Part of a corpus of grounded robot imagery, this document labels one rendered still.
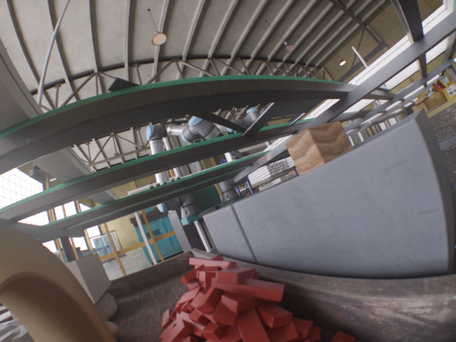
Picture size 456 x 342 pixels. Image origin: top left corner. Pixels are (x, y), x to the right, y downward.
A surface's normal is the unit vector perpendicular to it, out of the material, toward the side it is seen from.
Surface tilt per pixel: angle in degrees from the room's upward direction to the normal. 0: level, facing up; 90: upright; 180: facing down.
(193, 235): 90
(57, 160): 180
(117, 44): 180
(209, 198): 90
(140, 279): 90
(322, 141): 90
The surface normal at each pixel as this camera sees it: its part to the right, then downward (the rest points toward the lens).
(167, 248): 0.37, -0.31
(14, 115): 0.40, 0.90
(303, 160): -0.84, 0.29
